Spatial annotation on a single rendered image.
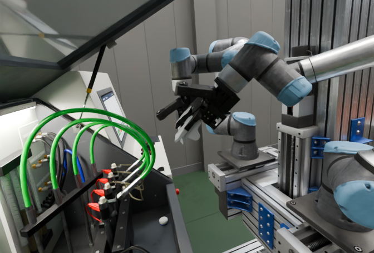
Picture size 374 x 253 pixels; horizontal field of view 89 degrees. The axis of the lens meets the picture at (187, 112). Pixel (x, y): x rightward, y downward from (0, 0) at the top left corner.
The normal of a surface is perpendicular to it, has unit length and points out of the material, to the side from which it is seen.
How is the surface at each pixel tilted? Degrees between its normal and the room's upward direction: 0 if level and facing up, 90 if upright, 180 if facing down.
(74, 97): 90
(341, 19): 90
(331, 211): 72
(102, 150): 90
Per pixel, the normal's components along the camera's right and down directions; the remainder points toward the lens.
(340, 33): -0.94, 0.15
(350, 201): -0.49, 0.33
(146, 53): 0.34, 0.17
